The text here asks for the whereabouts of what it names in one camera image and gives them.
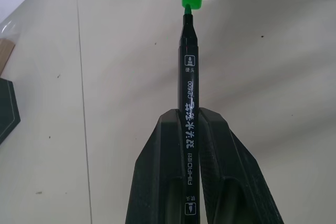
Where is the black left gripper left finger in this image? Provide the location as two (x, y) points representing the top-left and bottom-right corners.
(122, 108), (189, 224)

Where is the clear plastic container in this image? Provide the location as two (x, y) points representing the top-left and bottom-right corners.
(0, 16), (25, 41)

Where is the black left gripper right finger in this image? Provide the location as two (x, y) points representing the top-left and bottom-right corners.
(198, 107), (286, 224)

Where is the dark green box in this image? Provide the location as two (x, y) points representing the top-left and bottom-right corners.
(0, 77), (22, 145)

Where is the black marker with white print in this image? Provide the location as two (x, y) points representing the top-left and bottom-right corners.
(178, 3), (203, 224)

